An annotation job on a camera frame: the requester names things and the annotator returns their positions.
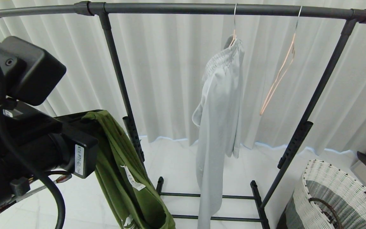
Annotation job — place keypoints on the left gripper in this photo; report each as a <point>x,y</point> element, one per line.
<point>68,149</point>

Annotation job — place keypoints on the green garment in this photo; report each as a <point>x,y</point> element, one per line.
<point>122,165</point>

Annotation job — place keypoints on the pink clothes hanger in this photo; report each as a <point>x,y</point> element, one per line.
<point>293,51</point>
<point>233,39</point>

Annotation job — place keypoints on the pale grey shorts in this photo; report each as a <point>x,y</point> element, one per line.
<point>218,127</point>

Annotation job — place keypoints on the white laundry basket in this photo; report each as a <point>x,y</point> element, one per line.
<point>322,178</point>

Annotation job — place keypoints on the black clothes rack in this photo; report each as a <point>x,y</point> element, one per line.
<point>202,9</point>

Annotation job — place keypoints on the white curtain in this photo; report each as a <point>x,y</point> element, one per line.
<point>170,79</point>

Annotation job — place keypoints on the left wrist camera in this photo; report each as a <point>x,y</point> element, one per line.
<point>33,70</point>

